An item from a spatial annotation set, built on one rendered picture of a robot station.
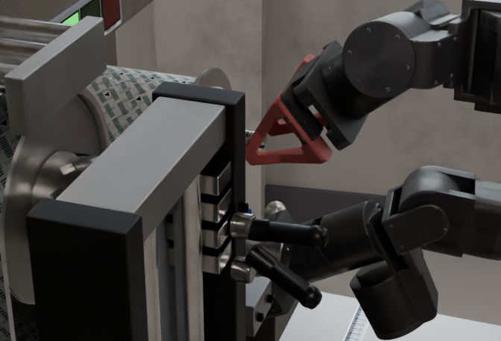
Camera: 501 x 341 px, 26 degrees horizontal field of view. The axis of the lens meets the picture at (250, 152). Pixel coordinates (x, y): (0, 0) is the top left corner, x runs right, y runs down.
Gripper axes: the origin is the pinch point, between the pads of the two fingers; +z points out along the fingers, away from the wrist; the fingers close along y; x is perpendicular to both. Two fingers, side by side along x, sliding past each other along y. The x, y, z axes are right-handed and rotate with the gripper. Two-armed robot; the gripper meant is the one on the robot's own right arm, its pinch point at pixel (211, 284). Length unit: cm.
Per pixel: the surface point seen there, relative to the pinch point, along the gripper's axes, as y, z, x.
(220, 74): -2.4, -14.2, 19.9
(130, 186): -45, -31, 26
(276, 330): 4.5, -1.1, -9.4
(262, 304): -9.7, -10.6, 0.9
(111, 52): 75, 45, 16
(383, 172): 189, 61, -66
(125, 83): -7.4, -8.5, 23.6
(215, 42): 175, 80, -8
